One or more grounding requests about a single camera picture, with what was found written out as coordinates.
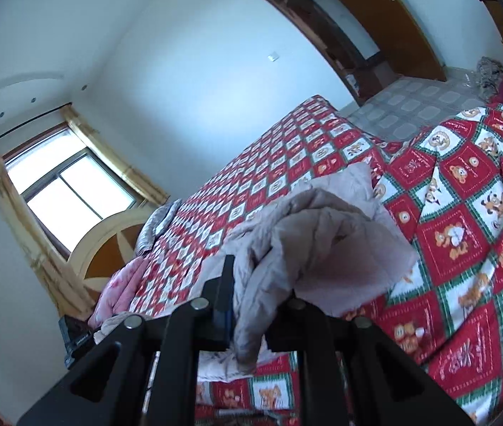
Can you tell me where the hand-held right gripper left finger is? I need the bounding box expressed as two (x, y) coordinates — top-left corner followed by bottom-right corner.
(16, 255), (235, 426)

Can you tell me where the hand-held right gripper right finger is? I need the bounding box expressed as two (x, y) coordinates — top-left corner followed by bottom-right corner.
(266, 297), (475, 426)

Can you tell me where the light pink quilted jacket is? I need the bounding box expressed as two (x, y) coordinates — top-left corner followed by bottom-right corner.
(94, 162), (418, 382)

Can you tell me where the pink floral quilt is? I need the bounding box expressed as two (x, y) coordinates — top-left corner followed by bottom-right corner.
(88, 257), (150, 327)

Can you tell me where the wooden bed headboard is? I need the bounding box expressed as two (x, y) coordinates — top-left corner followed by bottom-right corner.
(67, 208), (163, 296)

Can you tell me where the striped pillow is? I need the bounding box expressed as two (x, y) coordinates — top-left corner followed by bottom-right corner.
(135, 199), (183, 256)

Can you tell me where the window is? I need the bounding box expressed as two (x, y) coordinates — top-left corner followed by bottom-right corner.
(2, 124), (139, 260)

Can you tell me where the red checkered printed bed sheet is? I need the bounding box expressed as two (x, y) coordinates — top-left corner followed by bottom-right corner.
(127, 94), (503, 426)

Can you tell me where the black curtain rod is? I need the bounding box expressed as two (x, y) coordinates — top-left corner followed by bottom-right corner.
(0, 103), (72, 157)

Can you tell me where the brown wooden door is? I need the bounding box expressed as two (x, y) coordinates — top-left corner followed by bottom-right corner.
(309, 0), (447, 83)

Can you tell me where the grey patterned cloth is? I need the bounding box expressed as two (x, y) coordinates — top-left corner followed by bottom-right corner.
(475, 56), (503, 98)

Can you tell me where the brown door frame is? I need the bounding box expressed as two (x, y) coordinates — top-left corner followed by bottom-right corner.
(237, 0), (367, 107)

